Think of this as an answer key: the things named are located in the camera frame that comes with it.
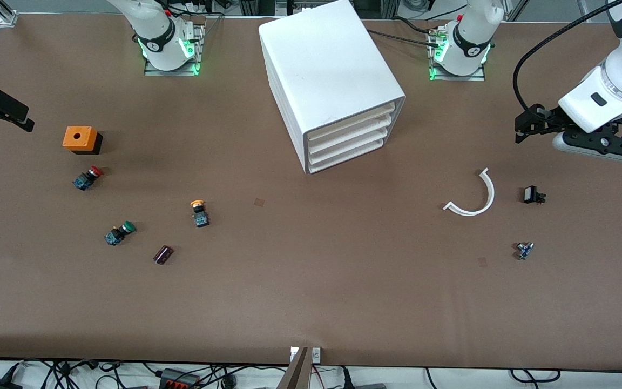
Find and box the yellow push button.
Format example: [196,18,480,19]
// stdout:
[190,200,210,229]

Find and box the orange button box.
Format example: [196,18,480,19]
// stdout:
[62,126,103,156]

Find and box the red push button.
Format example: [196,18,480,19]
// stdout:
[72,166,104,191]

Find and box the green push button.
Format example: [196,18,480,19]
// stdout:
[104,220,137,246]

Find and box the white curved plastic piece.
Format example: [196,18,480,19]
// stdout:
[443,167,495,217]

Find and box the black orange power strip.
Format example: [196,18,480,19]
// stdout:
[159,367,201,389]

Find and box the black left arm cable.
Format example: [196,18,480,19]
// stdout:
[512,0,622,117]

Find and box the aluminium frame post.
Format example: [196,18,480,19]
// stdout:
[0,0,19,28]

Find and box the black base cable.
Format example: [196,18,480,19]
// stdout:
[368,28,444,48]

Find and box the black looped cable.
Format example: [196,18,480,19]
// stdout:
[509,368,562,384]

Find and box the aluminium frame structure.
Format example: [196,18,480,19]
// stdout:
[238,0,303,17]

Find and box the brown camera post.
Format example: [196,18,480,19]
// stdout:
[277,347,312,389]

